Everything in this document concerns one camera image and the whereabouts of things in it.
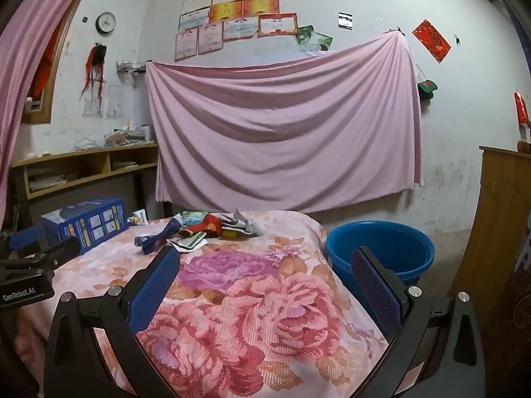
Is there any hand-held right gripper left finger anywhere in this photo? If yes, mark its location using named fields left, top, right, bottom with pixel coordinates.
left=43, top=245, right=183, bottom=398

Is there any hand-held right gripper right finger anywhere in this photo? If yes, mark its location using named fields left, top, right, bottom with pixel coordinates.
left=350, top=245, right=488, bottom=398

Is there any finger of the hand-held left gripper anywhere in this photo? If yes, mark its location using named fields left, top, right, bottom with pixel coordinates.
left=25, top=236, right=81, bottom=272
left=9, top=227, right=44, bottom=252

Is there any dark blue wrapper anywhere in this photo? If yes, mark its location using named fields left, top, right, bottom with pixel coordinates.
left=135, top=218, right=181, bottom=254

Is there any blue plastic bucket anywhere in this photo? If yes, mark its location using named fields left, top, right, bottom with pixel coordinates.
left=326, top=221, right=435, bottom=299

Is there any white packet with green edge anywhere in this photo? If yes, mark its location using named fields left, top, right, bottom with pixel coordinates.
left=167, top=232, right=208, bottom=253

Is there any red packet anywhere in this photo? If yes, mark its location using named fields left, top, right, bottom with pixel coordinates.
left=187, top=214, right=225, bottom=238
left=514, top=91, right=529, bottom=126

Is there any blue cardboard box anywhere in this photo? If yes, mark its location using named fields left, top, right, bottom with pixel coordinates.
left=40, top=198, right=129, bottom=255

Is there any stack of papers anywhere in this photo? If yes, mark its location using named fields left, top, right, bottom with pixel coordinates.
left=27, top=173, right=67, bottom=192

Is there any wooden desk with shelves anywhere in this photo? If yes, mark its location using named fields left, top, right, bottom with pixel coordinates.
left=9, top=143, right=160, bottom=233

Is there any floral blanket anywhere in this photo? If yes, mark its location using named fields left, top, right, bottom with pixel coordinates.
left=12, top=209, right=391, bottom=398

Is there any stack of books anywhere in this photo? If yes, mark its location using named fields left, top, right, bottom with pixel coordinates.
left=104, top=120, right=152, bottom=147

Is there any wooden cabinet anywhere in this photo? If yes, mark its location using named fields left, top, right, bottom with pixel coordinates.
left=452, top=145, right=531, bottom=341

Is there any red cloth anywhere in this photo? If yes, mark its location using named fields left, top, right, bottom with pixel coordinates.
left=29, top=21, right=63, bottom=96

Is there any pink hanging sheet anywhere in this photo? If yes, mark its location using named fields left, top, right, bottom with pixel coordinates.
left=146, top=31, right=424, bottom=213

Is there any pink curtain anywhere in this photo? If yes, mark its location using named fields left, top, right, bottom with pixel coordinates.
left=0, top=0, right=98, bottom=225

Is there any red tassel decoration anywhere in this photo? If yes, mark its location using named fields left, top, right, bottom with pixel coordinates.
left=81, top=43, right=108, bottom=102

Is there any red hanging packet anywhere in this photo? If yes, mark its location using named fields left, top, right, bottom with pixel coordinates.
left=514, top=91, right=529, bottom=126

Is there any green photo print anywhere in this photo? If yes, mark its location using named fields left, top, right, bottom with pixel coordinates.
left=295, top=25, right=316, bottom=48
left=309, top=31, right=334, bottom=52

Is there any wooden window frame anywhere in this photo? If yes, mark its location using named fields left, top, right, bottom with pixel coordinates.
left=21, top=8, right=73, bottom=125

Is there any paper wall calendar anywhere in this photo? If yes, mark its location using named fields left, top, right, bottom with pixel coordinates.
left=83, top=85, right=123, bottom=119

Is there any metal wall rack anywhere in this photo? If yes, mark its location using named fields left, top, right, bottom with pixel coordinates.
left=116, top=60, right=147, bottom=76

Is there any round wall clock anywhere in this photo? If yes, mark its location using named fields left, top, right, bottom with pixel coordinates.
left=95, top=12, right=116, bottom=35

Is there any red wall poster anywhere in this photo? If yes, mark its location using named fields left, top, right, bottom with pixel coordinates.
left=412, top=19, right=452, bottom=64

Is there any group of wall certificates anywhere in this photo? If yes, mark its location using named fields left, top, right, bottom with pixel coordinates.
left=174, top=0, right=322, bottom=63

